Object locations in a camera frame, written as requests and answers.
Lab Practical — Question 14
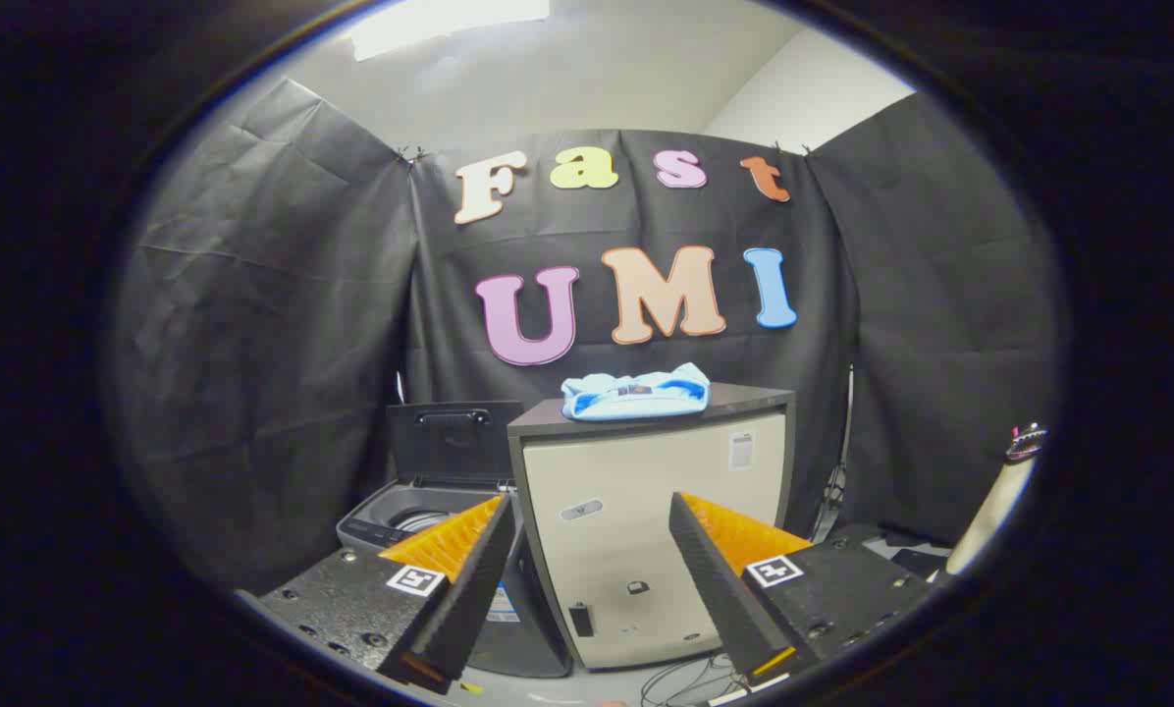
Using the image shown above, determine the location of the black power adapter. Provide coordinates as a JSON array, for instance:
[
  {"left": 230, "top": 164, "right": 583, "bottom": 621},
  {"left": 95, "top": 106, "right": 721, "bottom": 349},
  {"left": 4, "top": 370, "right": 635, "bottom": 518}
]
[{"left": 832, "top": 525, "right": 953, "bottom": 582}]

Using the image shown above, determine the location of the grey washing machine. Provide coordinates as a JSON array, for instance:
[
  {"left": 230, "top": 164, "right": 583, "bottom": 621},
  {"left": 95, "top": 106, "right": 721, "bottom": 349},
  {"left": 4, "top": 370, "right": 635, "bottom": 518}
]
[{"left": 337, "top": 479, "right": 573, "bottom": 679}]

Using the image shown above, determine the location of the beige cabinet with dark top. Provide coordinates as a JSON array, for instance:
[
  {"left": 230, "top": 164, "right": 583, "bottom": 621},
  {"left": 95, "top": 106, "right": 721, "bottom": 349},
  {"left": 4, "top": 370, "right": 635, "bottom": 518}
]
[{"left": 507, "top": 383, "right": 797, "bottom": 673}]

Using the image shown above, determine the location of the ceiling light panel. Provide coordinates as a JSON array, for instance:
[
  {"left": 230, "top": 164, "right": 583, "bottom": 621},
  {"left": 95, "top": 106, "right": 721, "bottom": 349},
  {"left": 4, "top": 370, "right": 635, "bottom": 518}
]
[{"left": 347, "top": 0, "right": 554, "bottom": 62}]

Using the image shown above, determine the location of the cream bottle with dark cap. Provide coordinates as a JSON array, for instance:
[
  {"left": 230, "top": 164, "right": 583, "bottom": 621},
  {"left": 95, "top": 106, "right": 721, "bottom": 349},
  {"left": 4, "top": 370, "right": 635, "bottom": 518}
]
[{"left": 945, "top": 422, "right": 1049, "bottom": 577}]

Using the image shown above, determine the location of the light blue shirt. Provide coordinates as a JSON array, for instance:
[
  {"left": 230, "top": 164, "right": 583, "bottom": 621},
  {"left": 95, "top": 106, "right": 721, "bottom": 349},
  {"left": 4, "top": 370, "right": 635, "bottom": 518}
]
[{"left": 560, "top": 362, "right": 712, "bottom": 422}]

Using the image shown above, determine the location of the floor cable bundle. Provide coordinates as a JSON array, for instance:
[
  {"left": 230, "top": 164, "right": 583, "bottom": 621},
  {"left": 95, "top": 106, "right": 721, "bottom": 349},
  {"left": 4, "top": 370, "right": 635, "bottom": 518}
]
[{"left": 639, "top": 653, "right": 745, "bottom": 707}]

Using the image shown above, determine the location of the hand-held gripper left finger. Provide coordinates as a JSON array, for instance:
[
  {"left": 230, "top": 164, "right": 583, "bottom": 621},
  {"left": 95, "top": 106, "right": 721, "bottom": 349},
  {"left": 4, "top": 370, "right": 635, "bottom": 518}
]
[{"left": 253, "top": 494, "right": 517, "bottom": 696}]

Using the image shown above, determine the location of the black backdrop cloth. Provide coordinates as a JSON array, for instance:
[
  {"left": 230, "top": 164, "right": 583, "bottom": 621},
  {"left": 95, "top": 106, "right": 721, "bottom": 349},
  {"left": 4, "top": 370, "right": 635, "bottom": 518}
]
[{"left": 106, "top": 77, "right": 1064, "bottom": 590}]

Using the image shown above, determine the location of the hanging black cable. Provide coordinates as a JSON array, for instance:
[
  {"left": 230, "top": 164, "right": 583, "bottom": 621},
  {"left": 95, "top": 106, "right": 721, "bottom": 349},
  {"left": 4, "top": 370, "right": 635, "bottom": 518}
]
[{"left": 811, "top": 462, "right": 849, "bottom": 543}]

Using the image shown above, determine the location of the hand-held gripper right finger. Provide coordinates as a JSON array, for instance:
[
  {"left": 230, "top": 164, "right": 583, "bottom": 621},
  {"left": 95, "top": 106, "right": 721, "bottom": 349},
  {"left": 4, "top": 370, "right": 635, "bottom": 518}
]
[{"left": 667, "top": 491, "right": 941, "bottom": 690}]

